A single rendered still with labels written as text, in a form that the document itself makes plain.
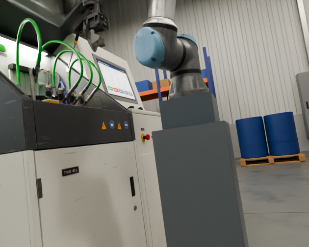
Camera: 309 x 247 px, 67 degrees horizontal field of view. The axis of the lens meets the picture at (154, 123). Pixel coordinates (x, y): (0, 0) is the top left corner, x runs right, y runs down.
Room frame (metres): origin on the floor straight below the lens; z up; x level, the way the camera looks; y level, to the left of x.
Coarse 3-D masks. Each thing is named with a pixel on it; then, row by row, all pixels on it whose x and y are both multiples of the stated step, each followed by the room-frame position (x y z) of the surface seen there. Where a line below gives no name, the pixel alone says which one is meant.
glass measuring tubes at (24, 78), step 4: (12, 64) 1.23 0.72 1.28; (8, 68) 1.24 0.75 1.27; (12, 68) 1.23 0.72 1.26; (20, 68) 1.27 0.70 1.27; (24, 68) 1.29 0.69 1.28; (28, 68) 1.31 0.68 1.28; (32, 68) 1.34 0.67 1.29; (8, 72) 1.24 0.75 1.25; (12, 72) 1.25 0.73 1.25; (16, 72) 1.25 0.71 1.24; (20, 72) 1.27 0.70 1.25; (24, 72) 1.31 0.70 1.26; (28, 72) 1.32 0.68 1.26; (12, 76) 1.25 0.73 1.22; (16, 76) 1.25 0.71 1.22; (20, 76) 1.27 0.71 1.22; (24, 76) 1.31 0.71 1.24; (28, 76) 1.34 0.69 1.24; (12, 80) 1.25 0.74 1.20; (16, 80) 1.24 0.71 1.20; (20, 80) 1.27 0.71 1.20; (24, 80) 1.31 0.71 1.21; (28, 80) 1.34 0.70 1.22; (16, 84) 1.24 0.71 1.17; (24, 84) 1.31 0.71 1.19; (28, 84) 1.31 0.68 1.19; (24, 88) 1.31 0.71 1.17; (28, 88) 1.31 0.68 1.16; (28, 92) 1.31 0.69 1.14
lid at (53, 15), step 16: (0, 0) 1.09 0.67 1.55; (16, 0) 1.15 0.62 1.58; (32, 0) 1.19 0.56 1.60; (48, 0) 1.24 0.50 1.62; (64, 0) 1.30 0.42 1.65; (80, 0) 1.36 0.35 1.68; (0, 16) 1.15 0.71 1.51; (16, 16) 1.20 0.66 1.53; (32, 16) 1.25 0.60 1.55; (48, 16) 1.33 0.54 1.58; (64, 16) 1.39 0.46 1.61; (80, 16) 1.44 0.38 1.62; (0, 32) 1.22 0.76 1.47; (16, 32) 1.28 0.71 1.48; (32, 32) 1.34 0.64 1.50; (48, 32) 1.40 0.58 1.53; (64, 32) 1.47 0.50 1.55; (48, 48) 1.50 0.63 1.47
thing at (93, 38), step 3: (90, 30) 0.99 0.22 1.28; (93, 30) 0.98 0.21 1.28; (90, 33) 0.99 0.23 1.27; (93, 33) 0.98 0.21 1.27; (90, 36) 0.99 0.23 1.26; (93, 36) 0.99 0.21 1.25; (96, 36) 0.98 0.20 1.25; (99, 36) 0.98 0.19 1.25; (90, 39) 0.99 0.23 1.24; (93, 39) 0.99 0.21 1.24; (96, 39) 0.98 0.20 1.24; (90, 42) 0.99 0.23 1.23; (93, 42) 0.99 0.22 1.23; (90, 45) 0.99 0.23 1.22; (93, 45) 1.00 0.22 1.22; (93, 48) 1.00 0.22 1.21
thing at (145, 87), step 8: (208, 56) 6.55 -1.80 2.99; (208, 64) 6.57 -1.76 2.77; (208, 72) 5.80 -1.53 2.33; (144, 80) 6.56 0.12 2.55; (160, 80) 6.46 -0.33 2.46; (168, 80) 6.44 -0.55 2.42; (208, 80) 5.81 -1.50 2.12; (144, 88) 6.57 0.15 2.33; (152, 88) 6.88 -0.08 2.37; (160, 88) 6.25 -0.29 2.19; (168, 88) 6.18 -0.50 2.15; (144, 96) 7.05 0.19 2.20; (152, 96) 7.19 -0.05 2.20; (160, 96) 6.26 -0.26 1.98
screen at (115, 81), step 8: (96, 56) 1.64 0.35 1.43; (96, 64) 1.60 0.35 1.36; (104, 64) 1.71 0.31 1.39; (112, 64) 1.83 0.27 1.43; (104, 72) 1.67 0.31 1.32; (112, 72) 1.78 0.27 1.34; (120, 72) 1.91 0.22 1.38; (104, 80) 1.62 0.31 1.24; (112, 80) 1.73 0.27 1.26; (120, 80) 1.85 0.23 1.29; (128, 80) 1.99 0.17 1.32; (104, 88) 1.58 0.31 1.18; (112, 88) 1.68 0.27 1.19; (120, 88) 1.80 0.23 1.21; (128, 88) 1.93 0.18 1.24; (112, 96) 1.64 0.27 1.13; (120, 96) 1.75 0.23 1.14; (128, 96) 1.87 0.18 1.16
